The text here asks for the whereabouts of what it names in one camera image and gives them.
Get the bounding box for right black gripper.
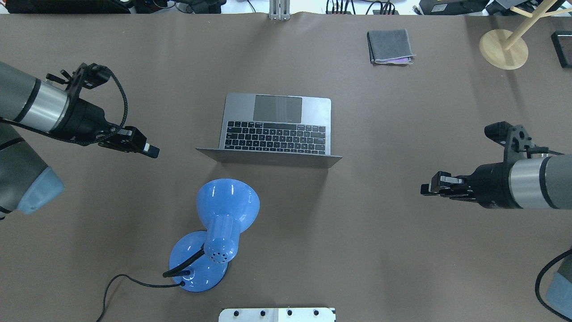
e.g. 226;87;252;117
420;163;521;209

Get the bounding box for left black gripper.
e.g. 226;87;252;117
56;98;160;159

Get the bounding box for grey laptop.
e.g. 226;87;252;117
200;93;342;169

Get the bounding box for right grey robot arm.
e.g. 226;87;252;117
420;155;571;320

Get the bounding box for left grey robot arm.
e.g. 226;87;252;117
0;63;160;219

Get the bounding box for blue desk lamp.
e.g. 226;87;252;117
163;178;260;292

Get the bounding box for folded grey cloth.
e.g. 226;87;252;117
366;29;415;65

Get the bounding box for wooden stand with round base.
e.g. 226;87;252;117
479;0;572;71

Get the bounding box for white plate with black knobs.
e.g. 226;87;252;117
218;307;337;322

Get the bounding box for black box at right edge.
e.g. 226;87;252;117
551;31;572;68

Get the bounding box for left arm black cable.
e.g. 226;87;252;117
0;67;129;146

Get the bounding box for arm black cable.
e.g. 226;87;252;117
535;249;572;322
0;67;129;146

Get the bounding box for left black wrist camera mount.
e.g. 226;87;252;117
46;63;112;97

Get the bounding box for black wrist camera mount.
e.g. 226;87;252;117
484;122;549;164
46;63;112;97

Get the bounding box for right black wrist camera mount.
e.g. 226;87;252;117
484;122;549;164

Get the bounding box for black lamp power cable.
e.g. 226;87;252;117
96;274;185;322

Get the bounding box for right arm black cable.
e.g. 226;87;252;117
535;249;572;322

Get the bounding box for grey metal bracket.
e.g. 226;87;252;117
269;0;290;21

